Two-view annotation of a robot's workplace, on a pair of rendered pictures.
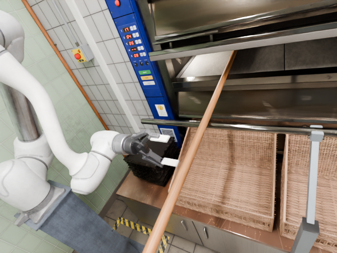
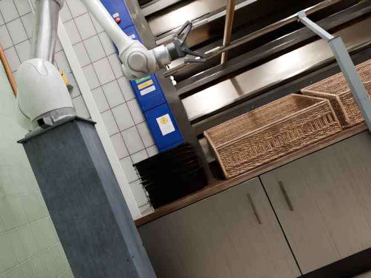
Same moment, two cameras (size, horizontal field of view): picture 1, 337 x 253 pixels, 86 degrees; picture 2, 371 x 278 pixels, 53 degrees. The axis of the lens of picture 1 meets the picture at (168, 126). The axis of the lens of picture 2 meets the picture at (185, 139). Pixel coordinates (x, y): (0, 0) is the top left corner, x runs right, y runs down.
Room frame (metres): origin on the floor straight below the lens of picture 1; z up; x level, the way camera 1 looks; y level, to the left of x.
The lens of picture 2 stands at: (-0.64, 1.15, 0.69)
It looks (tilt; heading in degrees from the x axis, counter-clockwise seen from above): 4 degrees up; 325
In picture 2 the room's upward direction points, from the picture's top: 23 degrees counter-clockwise
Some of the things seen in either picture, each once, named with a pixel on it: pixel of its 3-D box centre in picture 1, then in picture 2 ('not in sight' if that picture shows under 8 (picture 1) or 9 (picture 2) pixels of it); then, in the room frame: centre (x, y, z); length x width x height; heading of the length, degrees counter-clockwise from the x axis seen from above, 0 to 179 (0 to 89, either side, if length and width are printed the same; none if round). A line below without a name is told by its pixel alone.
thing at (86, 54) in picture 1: (82, 53); (61, 81); (1.42, 0.38, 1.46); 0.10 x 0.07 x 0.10; 53
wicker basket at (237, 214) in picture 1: (222, 168); (263, 131); (0.67, -0.22, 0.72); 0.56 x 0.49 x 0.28; 53
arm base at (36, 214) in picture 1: (35, 202); (54, 123); (0.65, 0.75, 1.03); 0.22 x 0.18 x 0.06; 143
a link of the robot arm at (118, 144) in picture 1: (124, 144); (162, 56); (0.63, 0.21, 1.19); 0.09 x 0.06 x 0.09; 142
